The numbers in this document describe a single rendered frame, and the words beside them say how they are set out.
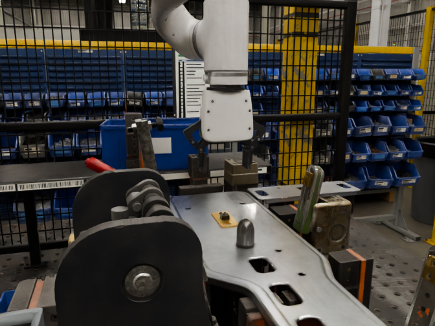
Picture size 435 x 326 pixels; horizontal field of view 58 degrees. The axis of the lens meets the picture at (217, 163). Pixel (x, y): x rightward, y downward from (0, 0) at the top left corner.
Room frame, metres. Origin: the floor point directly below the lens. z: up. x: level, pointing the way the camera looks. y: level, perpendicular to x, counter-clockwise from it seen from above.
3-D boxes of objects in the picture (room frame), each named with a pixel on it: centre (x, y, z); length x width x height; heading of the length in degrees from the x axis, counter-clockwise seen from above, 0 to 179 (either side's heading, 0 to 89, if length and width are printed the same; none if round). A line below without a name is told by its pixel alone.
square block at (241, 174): (1.07, -0.07, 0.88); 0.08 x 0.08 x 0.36; 16
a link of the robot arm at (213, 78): (0.77, -0.01, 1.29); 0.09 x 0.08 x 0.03; 106
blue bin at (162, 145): (1.16, 0.18, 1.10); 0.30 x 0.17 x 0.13; 98
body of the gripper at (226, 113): (0.77, -0.02, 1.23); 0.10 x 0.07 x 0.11; 106
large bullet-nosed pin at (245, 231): (0.65, -0.05, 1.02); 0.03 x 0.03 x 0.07
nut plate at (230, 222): (0.77, -0.02, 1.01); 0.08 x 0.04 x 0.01; 16
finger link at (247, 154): (0.78, -0.07, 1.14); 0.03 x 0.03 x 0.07; 16
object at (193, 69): (1.33, 0.04, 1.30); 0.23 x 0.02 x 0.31; 106
